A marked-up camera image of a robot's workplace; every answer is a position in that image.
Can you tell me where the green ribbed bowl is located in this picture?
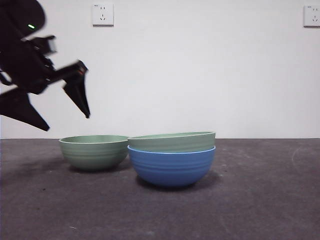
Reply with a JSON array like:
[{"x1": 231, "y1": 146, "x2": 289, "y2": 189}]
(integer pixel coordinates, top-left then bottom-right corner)
[
  {"x1": 58, "y1": 135, "x2": 130, "y2": 172},
  {"x1": 127, "y1": 131, "x2": 216, "y2": 153}
]

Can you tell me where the blue ribbed bowl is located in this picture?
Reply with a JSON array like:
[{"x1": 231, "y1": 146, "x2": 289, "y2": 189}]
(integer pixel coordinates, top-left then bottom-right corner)
[{"x1": 127, "y1": 144, "x2": 217, "y2": 188}]

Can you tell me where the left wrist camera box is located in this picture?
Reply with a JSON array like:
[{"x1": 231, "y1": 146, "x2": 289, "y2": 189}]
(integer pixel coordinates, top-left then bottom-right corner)
[{"x1": 46, "y1": 37, "x2": 58, "y2": 55}]

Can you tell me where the white wall socket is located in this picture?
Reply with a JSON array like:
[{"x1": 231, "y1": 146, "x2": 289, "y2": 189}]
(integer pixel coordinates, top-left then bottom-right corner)
[
  {"x1": 303, "y1": 4, "x2": 320, "y2": 28},
  {"x1": 92, "y1": 3, "x2": 115, "y2": 27}
]

